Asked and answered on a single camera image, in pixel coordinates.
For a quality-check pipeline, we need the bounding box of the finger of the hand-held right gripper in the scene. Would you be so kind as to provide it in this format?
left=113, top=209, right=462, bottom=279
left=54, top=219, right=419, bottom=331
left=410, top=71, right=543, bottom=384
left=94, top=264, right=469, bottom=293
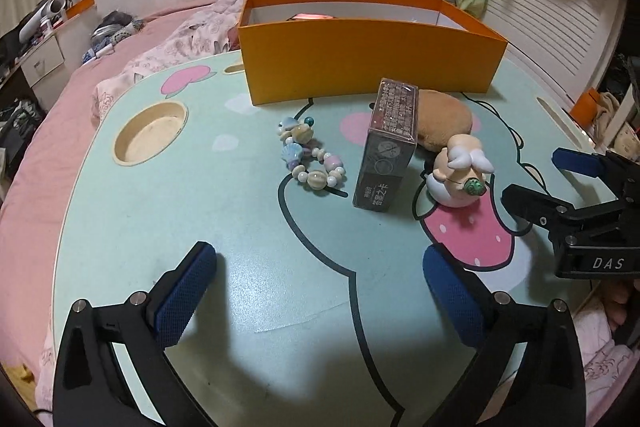
left=552, top=148, right=608, bottom=178
left=501, top=183, right=576, bottom=230

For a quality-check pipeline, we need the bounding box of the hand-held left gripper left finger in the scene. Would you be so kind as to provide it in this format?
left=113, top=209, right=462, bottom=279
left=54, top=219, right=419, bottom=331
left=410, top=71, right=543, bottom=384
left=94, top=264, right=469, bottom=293
left=52, top=241, right=218, bottom=427

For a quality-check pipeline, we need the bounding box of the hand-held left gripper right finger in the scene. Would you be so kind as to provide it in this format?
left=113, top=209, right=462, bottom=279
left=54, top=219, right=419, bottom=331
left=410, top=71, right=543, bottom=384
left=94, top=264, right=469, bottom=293
left=422, top=244, right=587, bottom=427

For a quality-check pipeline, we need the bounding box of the small doll figurine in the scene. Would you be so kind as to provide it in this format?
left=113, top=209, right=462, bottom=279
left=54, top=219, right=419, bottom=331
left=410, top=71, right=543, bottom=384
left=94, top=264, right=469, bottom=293
left=424, top=133, right=496, bottom=208

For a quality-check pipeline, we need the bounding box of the tan plush toy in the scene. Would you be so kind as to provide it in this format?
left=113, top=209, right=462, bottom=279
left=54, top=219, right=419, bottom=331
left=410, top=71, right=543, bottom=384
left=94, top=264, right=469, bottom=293
left=415, top=89, right=473, bottom=152

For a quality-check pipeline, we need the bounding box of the dark card box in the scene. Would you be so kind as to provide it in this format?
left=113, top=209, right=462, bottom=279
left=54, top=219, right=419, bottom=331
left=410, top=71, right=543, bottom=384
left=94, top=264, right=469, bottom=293
left=352, top=78, right=420, bottom=212

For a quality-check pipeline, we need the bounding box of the beaded shell bracelet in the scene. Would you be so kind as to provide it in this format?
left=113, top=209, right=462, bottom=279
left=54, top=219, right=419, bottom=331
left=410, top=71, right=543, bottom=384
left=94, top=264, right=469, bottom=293
left=277, top=117, right=348, bottom=190

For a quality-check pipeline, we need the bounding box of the orange cardboard box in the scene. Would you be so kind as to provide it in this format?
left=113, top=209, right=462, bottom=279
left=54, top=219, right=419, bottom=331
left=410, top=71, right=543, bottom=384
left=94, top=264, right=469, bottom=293
left=237, top=0, right=510, bottom=106

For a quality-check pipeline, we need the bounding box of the small orange container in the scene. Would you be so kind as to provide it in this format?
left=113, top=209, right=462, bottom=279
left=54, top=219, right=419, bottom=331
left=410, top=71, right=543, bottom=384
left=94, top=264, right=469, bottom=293
left=571, top=88, right=601, bottom=120

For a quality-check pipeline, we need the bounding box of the cream cloth bag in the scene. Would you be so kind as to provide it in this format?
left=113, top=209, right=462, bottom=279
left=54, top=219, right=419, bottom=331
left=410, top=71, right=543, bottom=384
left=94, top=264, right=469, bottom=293
left=592, top=92, right=621, bottom=140

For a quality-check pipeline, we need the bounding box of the mint cartoon lap table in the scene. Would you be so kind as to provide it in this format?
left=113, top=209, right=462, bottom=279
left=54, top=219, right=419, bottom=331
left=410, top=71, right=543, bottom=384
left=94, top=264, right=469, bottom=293
left=52, top=49, right=631, bottom=427

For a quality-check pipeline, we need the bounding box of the pink fleece pajamas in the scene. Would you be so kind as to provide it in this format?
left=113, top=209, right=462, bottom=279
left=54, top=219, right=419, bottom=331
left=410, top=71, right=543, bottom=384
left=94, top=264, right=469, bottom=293
left=570, top=279, right=640, bottom=413

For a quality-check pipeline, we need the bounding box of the white slatted panel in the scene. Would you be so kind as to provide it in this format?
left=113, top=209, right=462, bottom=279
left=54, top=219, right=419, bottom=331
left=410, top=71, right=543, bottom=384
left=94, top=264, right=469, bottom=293
left=480, top=0, right=631, bottom=102

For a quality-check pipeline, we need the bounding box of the yellow cloth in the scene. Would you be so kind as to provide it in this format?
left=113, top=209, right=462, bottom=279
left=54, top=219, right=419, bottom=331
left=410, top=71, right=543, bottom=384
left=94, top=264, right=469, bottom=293
left=7, top=359, right=38, bottom=400

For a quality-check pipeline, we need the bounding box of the floral quilt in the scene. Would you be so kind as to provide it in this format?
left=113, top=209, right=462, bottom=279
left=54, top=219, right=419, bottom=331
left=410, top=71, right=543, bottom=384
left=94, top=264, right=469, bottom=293
left=90, top=0, right=336, bottom=122

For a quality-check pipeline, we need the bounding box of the white nightstand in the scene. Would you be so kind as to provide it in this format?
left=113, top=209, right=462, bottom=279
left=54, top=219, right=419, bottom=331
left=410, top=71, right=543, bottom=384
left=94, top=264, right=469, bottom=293
left=20, top=32, right=66, bottom=85

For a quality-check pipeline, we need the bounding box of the grey striped clothes bundle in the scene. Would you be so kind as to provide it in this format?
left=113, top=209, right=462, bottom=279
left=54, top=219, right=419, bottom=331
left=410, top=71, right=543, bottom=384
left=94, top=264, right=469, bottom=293
left=90, top=9, right=146, bottom=52

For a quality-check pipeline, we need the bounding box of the orange tray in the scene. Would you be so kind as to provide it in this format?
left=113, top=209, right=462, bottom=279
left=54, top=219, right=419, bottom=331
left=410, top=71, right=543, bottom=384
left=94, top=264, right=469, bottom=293
left=65, top=0, right=96, bottom=20

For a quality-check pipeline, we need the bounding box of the white hair dryer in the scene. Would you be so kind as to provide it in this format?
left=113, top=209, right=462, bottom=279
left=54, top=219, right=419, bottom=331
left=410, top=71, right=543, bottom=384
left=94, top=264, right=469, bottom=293
left=19, top=0, right=73, bottom=42

